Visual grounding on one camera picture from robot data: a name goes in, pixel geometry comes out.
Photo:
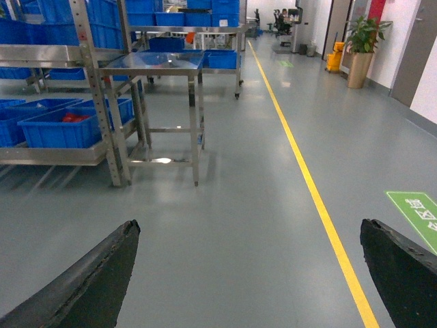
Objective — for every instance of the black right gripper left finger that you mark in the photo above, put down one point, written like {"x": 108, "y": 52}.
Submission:
{"x": 90, "y": 293}

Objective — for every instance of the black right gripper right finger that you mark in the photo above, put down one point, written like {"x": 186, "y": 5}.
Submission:
{"x": 403, "y": 272}

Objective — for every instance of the blue bin with red bags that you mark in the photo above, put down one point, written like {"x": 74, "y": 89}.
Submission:
{"x": 48, "y": 130}

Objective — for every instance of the steel shelf rack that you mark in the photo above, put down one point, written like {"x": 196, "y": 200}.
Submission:
{"x": 120, "y": 108}

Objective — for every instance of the red bubble wrap bags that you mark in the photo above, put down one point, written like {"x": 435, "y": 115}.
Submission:
{"x": 74, "y": 118}

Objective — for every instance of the yellow mop bucket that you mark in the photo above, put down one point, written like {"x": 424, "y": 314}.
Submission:
{"x": 334, "y": 59}

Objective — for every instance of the small steel table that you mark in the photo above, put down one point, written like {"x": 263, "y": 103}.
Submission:
{"x": 126, "y": 73}

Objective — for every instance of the plant in gold pot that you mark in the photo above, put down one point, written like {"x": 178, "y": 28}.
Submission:
{"x": 365, "y": 33}

